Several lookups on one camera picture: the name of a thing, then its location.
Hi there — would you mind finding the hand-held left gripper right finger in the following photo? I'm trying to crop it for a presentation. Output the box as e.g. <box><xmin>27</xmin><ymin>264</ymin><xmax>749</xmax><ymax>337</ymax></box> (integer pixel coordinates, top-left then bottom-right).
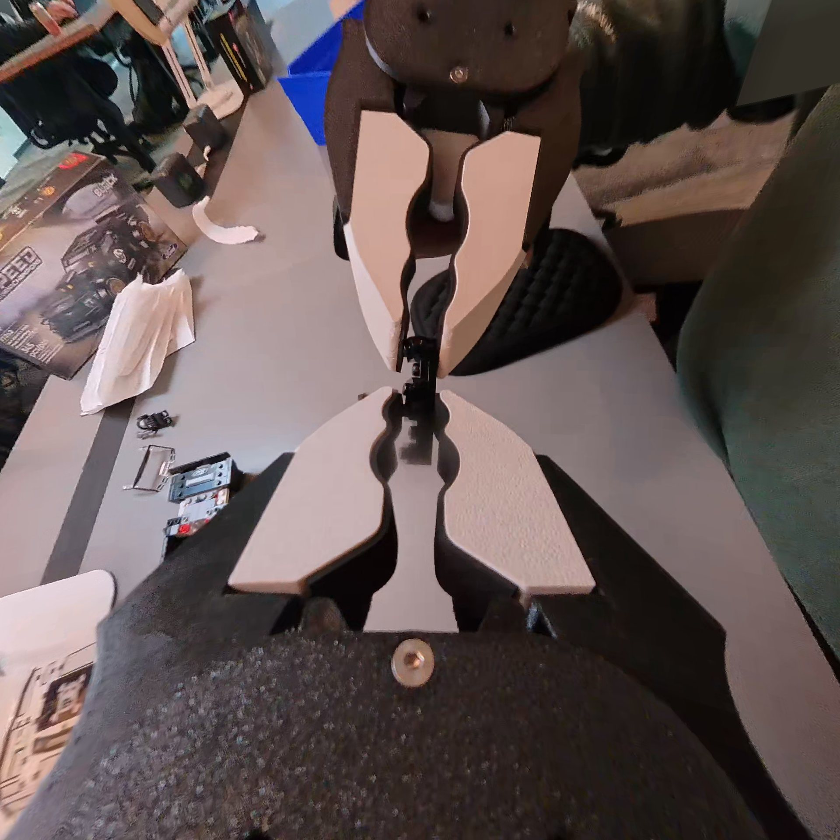
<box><xmin>434</xmin><ymin>389</ymin><xmax>595</xmax><ymax>602</ymax></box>

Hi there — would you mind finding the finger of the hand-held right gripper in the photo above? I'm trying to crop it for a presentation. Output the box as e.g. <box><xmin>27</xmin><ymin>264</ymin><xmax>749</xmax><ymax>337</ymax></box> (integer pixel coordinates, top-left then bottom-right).
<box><xmin>355</xmin><ymin>111</ymin><xmax>435</xmax><ymax>372</ymax></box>
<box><xmin>439</xmin><ymin>128</ymin><xmax>543</xmax><ymax>376</ymax></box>

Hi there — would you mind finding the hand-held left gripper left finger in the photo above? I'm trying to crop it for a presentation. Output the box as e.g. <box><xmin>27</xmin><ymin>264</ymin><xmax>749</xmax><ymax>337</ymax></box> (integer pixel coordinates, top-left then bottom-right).
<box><xmin>229</xmin><ymin>388</ymin><xmax>403</xmax><ymax>598</ymax></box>

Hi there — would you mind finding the black lego car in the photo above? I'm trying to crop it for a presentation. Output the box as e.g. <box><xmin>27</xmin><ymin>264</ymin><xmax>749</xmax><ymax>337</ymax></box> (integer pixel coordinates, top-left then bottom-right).
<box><xmin>161</xmin><ymin>453</ymin><xmax>245</xmax><ymax>560</ymax></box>

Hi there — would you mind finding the black long lego plate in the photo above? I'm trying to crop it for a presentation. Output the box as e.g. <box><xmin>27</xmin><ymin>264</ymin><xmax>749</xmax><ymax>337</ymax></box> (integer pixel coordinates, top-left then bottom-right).
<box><xmin>394</xmin><ymin>335</ymin><xmax>442</xmax><ymax>464</ymax></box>

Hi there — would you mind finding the sticker sheet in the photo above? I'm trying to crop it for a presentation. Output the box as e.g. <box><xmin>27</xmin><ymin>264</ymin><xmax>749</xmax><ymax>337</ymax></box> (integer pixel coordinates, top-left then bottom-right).
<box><xmin>0</xmin><ymin>657</ymin><xmax>101</xmax><ymax>817</ymax></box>

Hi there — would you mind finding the clear lego windshield piece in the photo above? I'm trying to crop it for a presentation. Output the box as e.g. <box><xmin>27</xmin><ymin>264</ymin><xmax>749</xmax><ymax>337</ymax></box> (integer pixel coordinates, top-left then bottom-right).
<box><xmin>124</xmin><ymin>445</ymin><xmax>177</xmax><ymax>494</ymax></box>

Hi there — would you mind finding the lego set box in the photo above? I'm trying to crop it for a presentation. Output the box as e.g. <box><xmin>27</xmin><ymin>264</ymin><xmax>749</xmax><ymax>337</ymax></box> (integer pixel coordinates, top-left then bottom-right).
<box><xmin>0</xmin><ymin>151</ymin><xmax>187</xmax><ymax>380</ymax></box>

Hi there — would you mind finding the blue plastic bin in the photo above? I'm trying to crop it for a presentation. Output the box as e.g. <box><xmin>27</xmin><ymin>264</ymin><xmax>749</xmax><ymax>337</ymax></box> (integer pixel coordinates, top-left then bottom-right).
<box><xmin>277</xmin><ymin>0</ymin><xmax>371</xmax><ymax>147</ymax></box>

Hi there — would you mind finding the black object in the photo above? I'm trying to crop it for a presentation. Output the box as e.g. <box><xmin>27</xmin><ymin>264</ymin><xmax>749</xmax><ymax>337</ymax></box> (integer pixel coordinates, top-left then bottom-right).
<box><xmin>150</xmin><ymin>105</ymin><xmax>232</xmax><ymax>210</ymax></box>

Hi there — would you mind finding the small dark box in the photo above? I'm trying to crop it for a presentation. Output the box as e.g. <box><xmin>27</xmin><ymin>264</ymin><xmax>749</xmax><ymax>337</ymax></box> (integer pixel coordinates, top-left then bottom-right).
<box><xmin>204</xmin><ymin>0</ymin><xmax>278</xmax><ymax>95</ymax></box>

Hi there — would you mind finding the white booklet stand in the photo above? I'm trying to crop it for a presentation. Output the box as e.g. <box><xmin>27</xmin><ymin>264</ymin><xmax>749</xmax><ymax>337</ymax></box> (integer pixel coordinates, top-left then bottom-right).
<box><xmin>112</xmin><ymin>0</ymin><xmax>246</xmax><ymax>122</ymax></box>
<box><xmin>0</xmin><ymin>569</ymin><xmax>118</xmax><ymax>686</ymax></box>

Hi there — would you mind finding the white ring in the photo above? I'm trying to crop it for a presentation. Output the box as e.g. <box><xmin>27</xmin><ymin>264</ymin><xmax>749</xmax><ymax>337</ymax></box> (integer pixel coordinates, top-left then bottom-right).
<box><xmin>192</xmin><ymin>197</ymin><xmax>262</xmax><ymax>249</ymax></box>

